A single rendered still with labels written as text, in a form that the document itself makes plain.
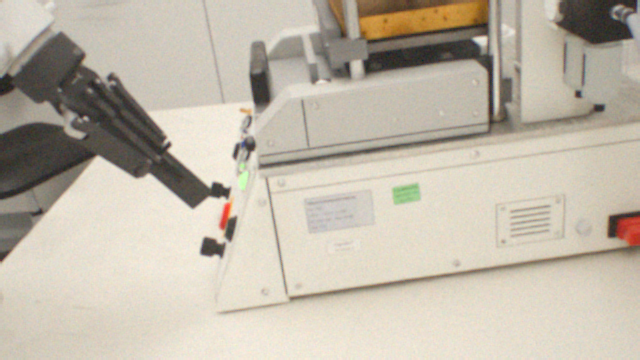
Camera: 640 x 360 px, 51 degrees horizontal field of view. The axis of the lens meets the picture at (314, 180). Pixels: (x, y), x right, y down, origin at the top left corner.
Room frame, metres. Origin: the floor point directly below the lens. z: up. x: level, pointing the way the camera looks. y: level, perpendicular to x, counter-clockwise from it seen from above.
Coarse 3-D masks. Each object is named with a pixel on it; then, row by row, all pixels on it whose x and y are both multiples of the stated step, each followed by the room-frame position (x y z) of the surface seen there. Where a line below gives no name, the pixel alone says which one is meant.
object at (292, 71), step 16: (304, 48) 0.83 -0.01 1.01; (272, 64) 0.91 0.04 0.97; (288, 64) 0.90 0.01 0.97; (304, 64) 0.89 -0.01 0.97; (320, 64) 0.88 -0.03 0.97; (272, 80) 0.84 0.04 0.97; (288, 80) 0.82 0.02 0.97; (304, 80) 0.82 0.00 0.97; (272, 96) 0.77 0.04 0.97; (256, 112) 0.72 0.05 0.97
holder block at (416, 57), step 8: (400, 48) 0.81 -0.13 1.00; (408, 48) 0.80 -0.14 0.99; (416, 48) 0.80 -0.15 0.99; (408, 56) 0.77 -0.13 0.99; (416, 56) 0.77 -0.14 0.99; (424, 56) 0.76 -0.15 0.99; (480, 56) 0.73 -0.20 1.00; (408, 64) 0.74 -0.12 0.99; (416, 64) 0.73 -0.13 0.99; (424, 64) 0.73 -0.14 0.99; (480, 64) 0.73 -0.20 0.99; (344, 72) 0.78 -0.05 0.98; (368, 72) 0.73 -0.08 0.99; (376, 72) 0.73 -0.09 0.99
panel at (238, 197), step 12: (240, 108) 0.94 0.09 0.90; (252, 108) 0.94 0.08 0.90; (252, 132) 0.83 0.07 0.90; (252, 156) 0.74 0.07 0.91; (252, 168) 0.71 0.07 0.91; (252, 180) 0.67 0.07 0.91; (240, 192) 0.75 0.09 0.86; (240, 204) 0.71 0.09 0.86; (228, 216) 0.80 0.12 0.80; (240, 216) 0.68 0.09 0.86; (228, 240) 0.69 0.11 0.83; (228, 252) 0.69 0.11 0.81; (216, 288) 0.69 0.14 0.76
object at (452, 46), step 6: (444, 42) 0.78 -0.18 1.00; (450, 42) 0.77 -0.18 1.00; (456, 42) 0.77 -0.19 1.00; (462, 42) 0.76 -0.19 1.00; (468, 42) 0.76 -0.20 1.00; (474, 42) 0.76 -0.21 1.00; (432, 48) 0.76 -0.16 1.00; (438, 48) 0.75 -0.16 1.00; (444, 48) 0.75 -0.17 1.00; (450, 48) 0.75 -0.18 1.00; (456, 48) 0.74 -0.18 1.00; (462, 48) 0.74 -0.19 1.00; (468, 48) 0.74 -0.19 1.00
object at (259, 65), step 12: (252, 48) 0.86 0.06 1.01; (264, 48) 0.86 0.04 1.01; (252, 60) 0.80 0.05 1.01; (264, 60) 0.80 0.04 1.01; (252, 72) 0.75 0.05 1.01; (264, 72) 0.75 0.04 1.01; (252, 84) 0.75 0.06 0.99; (264, 84) 0.75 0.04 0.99; (252, 96) 0.75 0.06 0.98; (264, 96) 0.75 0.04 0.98
